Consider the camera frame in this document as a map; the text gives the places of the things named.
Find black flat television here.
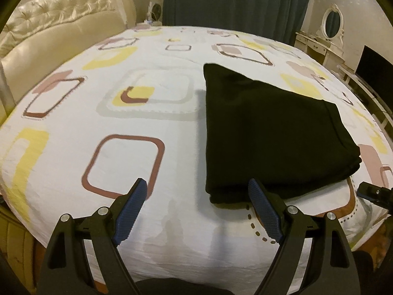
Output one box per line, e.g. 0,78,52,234
355,45,392,91

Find white tv cabinet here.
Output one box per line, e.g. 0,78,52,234
337,65,392,132

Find black pants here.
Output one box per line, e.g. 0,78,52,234
203,63,361,204

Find white patterned bed sheet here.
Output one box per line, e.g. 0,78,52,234
1,27,392,294

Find dark teal curtain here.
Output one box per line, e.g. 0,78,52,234
163,0,309,45

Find cream tufted leather headboard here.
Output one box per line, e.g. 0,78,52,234
0,0,137,108

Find white dressing table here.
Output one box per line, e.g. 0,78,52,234
295,32,344,71

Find white oval vanity mirror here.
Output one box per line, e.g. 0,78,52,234
316,3,344,44

